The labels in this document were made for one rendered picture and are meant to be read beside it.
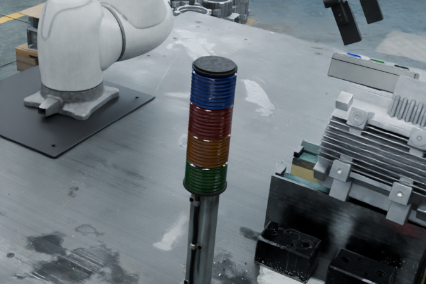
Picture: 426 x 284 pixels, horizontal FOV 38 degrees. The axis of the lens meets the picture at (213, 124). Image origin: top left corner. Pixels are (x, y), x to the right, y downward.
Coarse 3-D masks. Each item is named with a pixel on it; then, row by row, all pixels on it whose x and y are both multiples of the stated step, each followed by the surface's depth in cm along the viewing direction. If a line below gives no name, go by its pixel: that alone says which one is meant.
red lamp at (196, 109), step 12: (192, 108) 81; (204, 108) 80; (228, 108) 81; (192, 120) 82; (204, 120) 80; (216, 120) 80; (228, 120) 82; (192, 132) 83; (204, 132) 81; (216, 132) 81; (228, 132) 83
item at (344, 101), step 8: (344, 96) 101; (352, 96) 101; (336, 104) 102; (344, 104) 101; (320, 168) 103; (328, 168) 103; (320, 176) 103; (424, 208) 95; (416, 216) 96; (424, 216) 95
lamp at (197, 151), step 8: (192, 136) 83; (192, 144) 83; (200, 144) 82; (208, 144) 82; (216, 144) 82; (224, 144) 83; (192, 152) 84; (200, 152) 83; (208, 152) 83; (216, 152) 83; (224, 152) 84; (192, 160) 84; (200, 160) 83; (208, 160) 83; (216, 160) 83; (224, 160) 85
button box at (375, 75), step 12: (336, 60) 126; (348, 60) 125; (360, 60) 124; (336, 72) 126; (348, 72) 125; (360, 72) 124; (372, 72) 123; (384, 72) 122; (396, 72) 121; (408, 72) 120; (360, 84) 124; (372, 84) 123; (384, 84) 122
